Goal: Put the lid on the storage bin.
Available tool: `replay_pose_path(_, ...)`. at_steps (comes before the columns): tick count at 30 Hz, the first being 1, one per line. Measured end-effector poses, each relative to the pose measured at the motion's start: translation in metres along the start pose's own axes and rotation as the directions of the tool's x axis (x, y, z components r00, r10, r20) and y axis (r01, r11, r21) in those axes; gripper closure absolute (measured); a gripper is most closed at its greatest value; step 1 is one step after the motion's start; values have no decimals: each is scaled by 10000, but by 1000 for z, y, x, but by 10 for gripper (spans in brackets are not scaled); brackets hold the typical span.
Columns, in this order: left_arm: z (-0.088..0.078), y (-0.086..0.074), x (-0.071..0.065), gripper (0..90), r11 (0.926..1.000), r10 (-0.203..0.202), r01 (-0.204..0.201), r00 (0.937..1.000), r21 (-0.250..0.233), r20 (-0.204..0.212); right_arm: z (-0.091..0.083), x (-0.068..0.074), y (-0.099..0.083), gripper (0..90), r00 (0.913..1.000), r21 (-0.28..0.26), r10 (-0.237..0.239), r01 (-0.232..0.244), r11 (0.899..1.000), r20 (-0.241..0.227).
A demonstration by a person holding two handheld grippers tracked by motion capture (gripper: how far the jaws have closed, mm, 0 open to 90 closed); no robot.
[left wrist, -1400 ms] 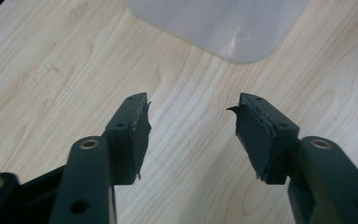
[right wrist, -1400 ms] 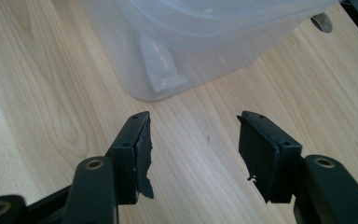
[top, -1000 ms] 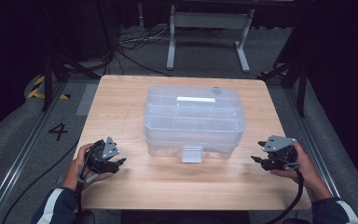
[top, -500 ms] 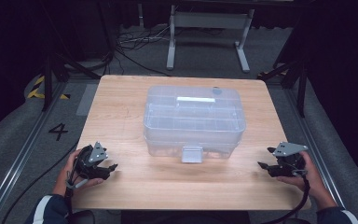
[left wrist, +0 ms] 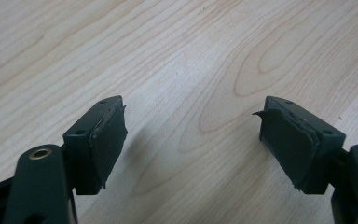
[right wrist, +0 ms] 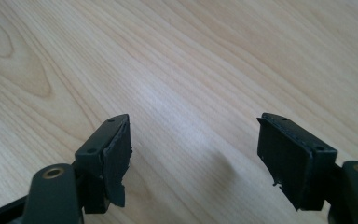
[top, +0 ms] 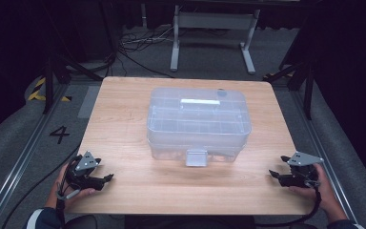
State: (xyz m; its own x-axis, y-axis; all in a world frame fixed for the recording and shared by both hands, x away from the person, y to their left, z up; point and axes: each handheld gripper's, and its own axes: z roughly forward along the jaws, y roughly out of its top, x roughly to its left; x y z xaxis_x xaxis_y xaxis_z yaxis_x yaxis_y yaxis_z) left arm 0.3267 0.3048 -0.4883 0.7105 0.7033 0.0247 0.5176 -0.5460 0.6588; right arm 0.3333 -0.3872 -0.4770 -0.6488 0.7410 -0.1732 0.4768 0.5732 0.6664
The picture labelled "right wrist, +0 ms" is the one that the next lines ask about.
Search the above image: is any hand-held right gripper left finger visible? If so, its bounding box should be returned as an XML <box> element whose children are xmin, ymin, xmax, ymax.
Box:
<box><xmin>74</xmin><ymin>113</ymin><xmax>134</xmax><ymax>215</ymax></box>

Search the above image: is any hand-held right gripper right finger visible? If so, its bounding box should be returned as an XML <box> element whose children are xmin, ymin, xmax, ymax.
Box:
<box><xmin>255</xmin><ymin>112</ymin><xmax>338</xmax><ymax>212</ymax></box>

